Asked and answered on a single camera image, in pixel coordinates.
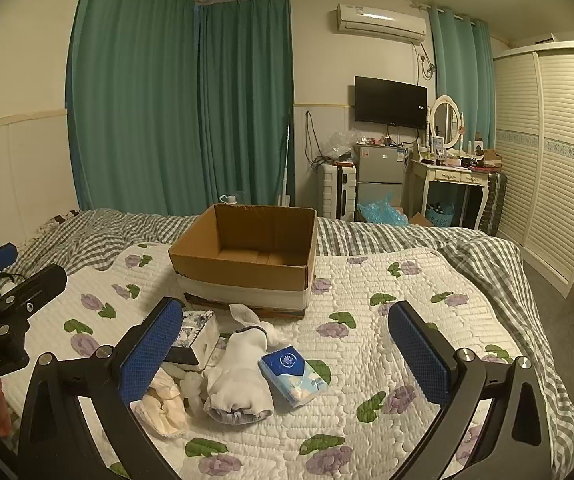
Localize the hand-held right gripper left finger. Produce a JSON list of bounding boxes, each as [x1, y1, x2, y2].
[[18, 297, 184, 480]]

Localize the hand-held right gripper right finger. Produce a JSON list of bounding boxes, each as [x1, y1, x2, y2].
[[388, 301, 555, 480]]

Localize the beige cloth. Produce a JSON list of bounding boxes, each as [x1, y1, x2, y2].
[[132, 364, 188, 438]]

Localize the small white cloth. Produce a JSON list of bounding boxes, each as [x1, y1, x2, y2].
[[179, 371, 209, 417]]

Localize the patterned tissue box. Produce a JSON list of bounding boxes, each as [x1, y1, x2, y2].
[[171, 310, 220, 361]]

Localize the white sock bundle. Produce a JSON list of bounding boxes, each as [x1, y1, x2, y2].
[[203, 303, 284, 423]]

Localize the blue tissue packet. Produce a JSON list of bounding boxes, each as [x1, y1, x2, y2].
[[258, 346, 329, 407]]

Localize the floral quilt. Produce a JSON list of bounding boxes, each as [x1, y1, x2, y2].
[[0, 242, 574, 480]]

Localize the grey checked bedsheet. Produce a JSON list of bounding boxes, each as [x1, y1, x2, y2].
[[17, 208, 574, 466]]

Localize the blue basket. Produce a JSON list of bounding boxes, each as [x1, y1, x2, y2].
[[426, 202, 455, 228]]

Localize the blue plastic bag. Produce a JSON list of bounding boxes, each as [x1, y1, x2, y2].
[[357, 192, 410, 226]]

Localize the dark suitcase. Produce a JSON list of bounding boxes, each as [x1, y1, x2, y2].
[[479, 170, 508, 233]]

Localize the white dressing table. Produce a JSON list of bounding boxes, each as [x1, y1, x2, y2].
[[409, 152, 488, 226]]

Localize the grey small fridge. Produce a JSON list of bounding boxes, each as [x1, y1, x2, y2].
[[354, 144, 408, 221]]

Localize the white suitcase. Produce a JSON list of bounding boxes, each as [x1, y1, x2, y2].
[[317, 162, 358, 220]]

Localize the wide teal curtain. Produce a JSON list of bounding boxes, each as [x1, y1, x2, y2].
[[66, 0, 200, 217]]

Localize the clear plastic bag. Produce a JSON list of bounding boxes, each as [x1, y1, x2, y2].
[[324, 130, 364, 162]]

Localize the white mop pole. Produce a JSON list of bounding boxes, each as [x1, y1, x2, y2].
[[277, 107, 294, 207]]

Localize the oval white mirror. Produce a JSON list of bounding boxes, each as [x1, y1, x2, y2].
[[429, 95, 462, 151]]

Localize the white slatted wardrobe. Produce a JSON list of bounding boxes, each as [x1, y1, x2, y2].
[[492, 40, 574, 297]]

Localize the narrow teal curtain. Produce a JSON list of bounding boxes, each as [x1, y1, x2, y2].
[[428, 5, 496, 163]]

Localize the white air conditioner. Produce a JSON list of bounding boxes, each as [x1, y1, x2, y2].
[[336, 2, 428, 44]]

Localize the black cable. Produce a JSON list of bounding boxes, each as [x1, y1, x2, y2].
[[0, 271, 24, 295]]

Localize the dark wall cable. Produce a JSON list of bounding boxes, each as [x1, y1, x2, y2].
[[303, 110, 319, 167]]

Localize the black wall television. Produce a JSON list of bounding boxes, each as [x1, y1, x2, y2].
[[353, 76, 428, 130]]

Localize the air conditioner hose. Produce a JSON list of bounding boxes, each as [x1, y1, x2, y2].
[[413, 42, 438, 84]]

